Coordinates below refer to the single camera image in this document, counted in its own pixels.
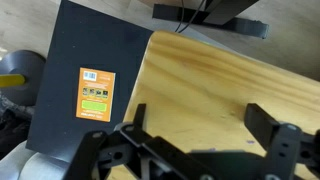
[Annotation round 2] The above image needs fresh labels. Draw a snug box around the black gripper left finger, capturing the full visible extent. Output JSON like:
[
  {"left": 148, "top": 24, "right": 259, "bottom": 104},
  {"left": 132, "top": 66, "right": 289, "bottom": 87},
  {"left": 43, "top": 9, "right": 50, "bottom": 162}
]
[{"left": 63, "top": 103, "right": 214, "bottom": 180}]

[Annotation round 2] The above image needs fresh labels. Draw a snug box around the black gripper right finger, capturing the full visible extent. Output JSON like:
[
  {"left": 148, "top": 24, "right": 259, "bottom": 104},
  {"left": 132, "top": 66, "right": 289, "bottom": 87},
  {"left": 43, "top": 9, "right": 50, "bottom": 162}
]
[{"left": 244, "top": 102, "right": 320, "bottom": 180}]

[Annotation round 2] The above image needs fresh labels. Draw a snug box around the orange printed label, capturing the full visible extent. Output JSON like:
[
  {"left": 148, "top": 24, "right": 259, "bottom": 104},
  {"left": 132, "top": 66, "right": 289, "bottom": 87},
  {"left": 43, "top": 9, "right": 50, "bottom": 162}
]
[{"left": 75, "top": 67, "right": 117, "bottom": 123}]

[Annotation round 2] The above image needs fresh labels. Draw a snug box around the black fabric heap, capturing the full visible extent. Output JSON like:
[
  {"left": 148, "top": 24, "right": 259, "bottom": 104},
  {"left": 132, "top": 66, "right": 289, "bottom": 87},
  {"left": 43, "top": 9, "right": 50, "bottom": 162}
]
[{"left": 0, "top": 93, "right": 35, "bottom": 158}]

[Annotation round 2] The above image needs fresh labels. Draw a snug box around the yellow tube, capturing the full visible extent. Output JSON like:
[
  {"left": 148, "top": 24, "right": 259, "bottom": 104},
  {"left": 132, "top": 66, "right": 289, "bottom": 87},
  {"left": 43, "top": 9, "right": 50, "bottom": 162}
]
[{"left": 0, "top": 73, "right": 27, "bottom": 89}]

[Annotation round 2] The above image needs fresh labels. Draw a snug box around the grey round disc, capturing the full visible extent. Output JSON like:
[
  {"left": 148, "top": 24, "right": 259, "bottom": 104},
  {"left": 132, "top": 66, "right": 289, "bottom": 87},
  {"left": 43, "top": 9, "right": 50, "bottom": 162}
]
[{"left": 0, "top": 49, "right": 47, "bottom": 108}]

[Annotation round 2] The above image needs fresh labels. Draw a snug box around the black stand base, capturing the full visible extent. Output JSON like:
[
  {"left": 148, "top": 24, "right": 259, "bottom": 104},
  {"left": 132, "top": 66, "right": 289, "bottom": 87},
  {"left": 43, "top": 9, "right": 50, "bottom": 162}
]
[{"left": 152, "top": 0, "right": 270, "bottom": 40}]

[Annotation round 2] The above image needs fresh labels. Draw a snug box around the thin black cable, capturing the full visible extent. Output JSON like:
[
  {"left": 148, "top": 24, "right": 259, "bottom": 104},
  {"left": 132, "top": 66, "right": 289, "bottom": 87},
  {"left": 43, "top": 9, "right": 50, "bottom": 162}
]
[
  {"left": 178, "top": 0, "right": 208, "bottom": 34},
  {"left": 174, "top": 0, "right": 186, "bottom": 34}
]

